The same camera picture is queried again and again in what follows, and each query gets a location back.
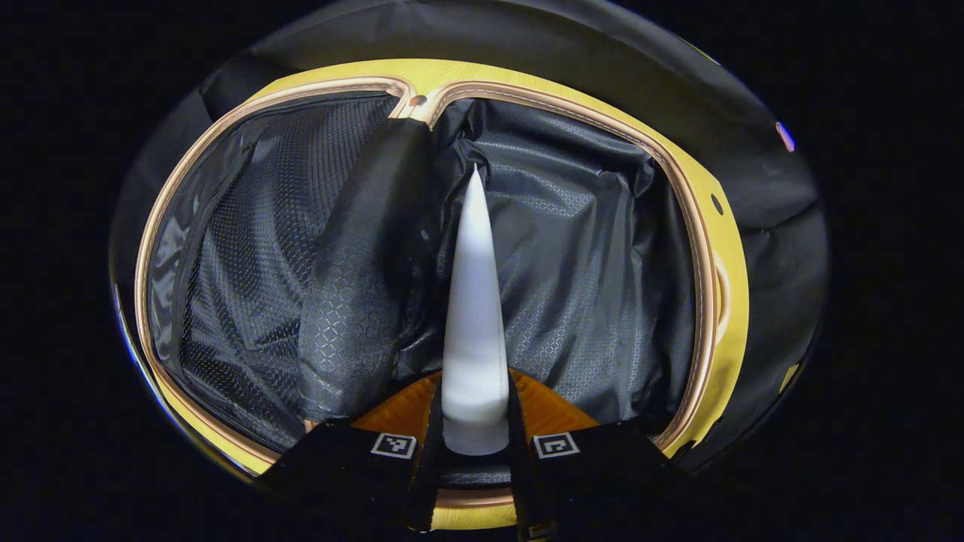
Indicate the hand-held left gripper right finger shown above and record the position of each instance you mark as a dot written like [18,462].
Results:
[602,470]

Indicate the white skin care tube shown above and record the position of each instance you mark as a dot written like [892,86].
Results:
[474,324]

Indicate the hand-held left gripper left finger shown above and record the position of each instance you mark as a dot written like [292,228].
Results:
[339,470]

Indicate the pink suitcase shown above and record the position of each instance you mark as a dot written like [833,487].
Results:
[587,263]

